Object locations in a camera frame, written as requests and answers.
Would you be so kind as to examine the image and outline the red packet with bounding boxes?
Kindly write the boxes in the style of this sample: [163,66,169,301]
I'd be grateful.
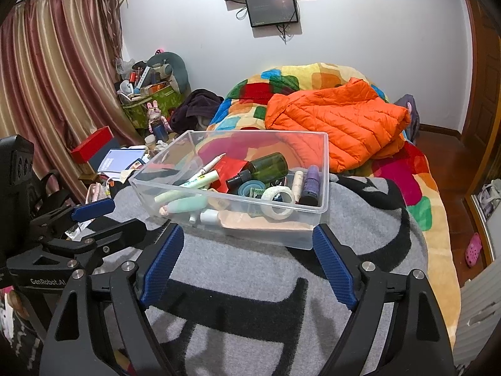
[209,156,251,193]

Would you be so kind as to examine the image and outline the colourful patchwork blanket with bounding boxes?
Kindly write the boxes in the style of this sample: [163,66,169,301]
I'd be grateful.
[205,62,460,349]

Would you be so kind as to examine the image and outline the striped brown curtain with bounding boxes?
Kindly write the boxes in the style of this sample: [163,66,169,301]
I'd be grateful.
[0,0,137,200]

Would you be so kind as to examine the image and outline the beige flat board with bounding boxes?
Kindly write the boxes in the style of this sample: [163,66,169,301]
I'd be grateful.
[217,209,314,232]

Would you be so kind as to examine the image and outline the green shopping bag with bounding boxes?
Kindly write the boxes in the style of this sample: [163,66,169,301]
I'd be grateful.
[121,88,183,129]

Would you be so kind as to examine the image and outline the grey neck pillow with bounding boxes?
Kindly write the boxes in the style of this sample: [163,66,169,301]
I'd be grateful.
[147,52,190,95]

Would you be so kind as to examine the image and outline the pale yellow marker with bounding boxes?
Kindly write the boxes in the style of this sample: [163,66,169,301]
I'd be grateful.
[178,170,220,189]

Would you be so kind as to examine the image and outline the pink rabbit toy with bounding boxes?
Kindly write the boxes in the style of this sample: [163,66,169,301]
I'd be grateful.
[147,101,170,134]

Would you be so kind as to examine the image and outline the wooden room door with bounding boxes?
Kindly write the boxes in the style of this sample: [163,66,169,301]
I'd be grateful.
[462,0,501,138]

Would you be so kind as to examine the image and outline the light blue notebook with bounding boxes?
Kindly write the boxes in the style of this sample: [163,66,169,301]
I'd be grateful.
[97,149,146,174]

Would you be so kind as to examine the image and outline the white ribbed plastic bin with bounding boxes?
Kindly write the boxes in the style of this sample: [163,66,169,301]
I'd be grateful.
[454,258,501,365]

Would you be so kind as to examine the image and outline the grey purple garment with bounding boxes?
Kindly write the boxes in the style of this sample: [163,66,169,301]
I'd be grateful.
[395,94,420,144]

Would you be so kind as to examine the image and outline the orange puffer jacket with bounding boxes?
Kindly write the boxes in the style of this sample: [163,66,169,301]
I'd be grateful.
[265,77,411,173]

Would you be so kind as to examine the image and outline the white shoes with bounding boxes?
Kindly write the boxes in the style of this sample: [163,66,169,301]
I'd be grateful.
[475,180,501,220]

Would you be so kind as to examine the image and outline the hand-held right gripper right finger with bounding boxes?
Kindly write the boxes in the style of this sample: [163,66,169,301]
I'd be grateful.
[311,223,457,376]

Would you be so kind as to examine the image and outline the blue tape roll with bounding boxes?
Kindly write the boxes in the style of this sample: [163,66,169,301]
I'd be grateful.
[237,180,265,198]

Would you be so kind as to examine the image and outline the pink clog shoe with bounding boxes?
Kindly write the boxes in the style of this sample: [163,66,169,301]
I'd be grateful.
[464,232,482,268]

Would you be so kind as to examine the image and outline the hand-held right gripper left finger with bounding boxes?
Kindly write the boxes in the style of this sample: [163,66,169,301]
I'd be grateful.
[39,223,185,376]

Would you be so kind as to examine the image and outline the white tape roll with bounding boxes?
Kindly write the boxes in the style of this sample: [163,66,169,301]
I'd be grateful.
[260,186,295,220]

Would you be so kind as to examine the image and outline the dark green glass bottle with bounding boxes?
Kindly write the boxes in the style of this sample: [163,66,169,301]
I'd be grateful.
[226,152,289,194]

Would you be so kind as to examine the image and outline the grey black patterned blanket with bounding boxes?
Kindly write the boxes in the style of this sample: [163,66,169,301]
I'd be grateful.
[74,172,429,376]

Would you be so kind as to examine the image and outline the pink bag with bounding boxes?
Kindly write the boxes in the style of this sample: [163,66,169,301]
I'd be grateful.
[86,182,110,204]

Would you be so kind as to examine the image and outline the red box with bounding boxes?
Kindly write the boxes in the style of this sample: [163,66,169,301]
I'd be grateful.
[70,126,114,164]

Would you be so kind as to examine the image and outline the purple bottle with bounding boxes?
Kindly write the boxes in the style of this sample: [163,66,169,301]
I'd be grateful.
[299,164,322,206]

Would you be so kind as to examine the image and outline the dark clothes pile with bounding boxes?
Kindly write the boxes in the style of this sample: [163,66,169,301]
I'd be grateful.
[171,89,225,134]

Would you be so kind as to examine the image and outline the small black wall monitor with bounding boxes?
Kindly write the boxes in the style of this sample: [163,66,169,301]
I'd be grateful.
[245,0,299,28]

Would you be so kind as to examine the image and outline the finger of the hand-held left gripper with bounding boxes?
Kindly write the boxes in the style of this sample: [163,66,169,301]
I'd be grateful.
[39,219,147,264]
[29,198,116,236]

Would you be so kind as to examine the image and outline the white pen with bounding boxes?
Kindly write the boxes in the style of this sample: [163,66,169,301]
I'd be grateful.
[178,153,227,185]

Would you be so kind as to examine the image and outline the clear plastic box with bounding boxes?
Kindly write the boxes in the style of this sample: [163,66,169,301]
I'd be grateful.
[128,129,329,250]

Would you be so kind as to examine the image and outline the patterned dark cloth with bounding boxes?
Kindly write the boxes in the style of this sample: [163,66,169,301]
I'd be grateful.
[0,286,51,376]

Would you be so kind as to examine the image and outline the black hanging cable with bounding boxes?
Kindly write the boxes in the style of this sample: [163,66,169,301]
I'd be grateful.
[276,23,294,44]

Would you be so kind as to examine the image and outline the cream slim tube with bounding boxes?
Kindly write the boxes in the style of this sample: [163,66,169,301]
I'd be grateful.
[292,169,305,202]

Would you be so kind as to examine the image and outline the mint green tube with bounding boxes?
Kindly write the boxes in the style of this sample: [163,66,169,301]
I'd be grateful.
[158,198,206,217]

